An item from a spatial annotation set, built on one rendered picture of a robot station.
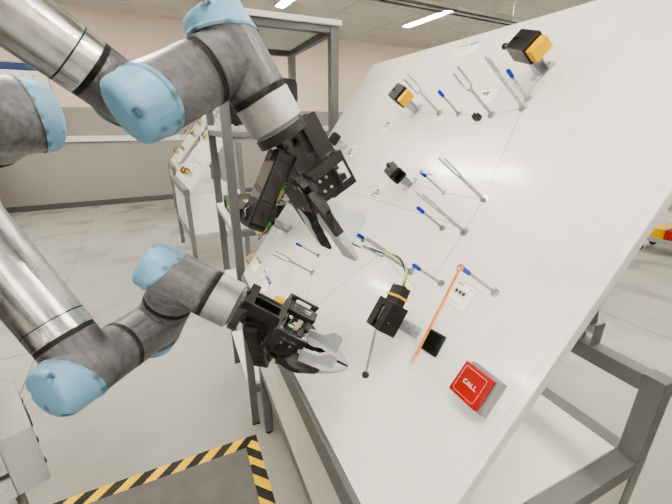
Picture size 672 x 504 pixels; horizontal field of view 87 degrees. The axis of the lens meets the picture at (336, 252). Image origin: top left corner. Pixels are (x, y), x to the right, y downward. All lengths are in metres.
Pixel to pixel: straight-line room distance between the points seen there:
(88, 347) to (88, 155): 7.62
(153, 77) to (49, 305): 0.31
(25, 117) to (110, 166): 7.40
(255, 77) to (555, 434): 0.95
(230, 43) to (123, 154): 7.65
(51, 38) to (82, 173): 7.65
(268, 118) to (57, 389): 0.40
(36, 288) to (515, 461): 0.90
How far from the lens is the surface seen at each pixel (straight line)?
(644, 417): 1.00
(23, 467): 0.64
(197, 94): 0.44
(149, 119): 0.42
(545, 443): 1.01
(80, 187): 8.20
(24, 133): 0.72
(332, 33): 1.63
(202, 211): 3.85
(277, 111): 0.47
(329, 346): 0.62
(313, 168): 0.49
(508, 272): 0.64
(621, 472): 1.03
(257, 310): 0.54
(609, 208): 0.64
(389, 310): 0.63
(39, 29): 0.53
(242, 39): 0.48
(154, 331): 0.60
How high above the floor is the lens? 1.47
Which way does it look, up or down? 20 degrees down
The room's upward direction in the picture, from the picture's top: straight up
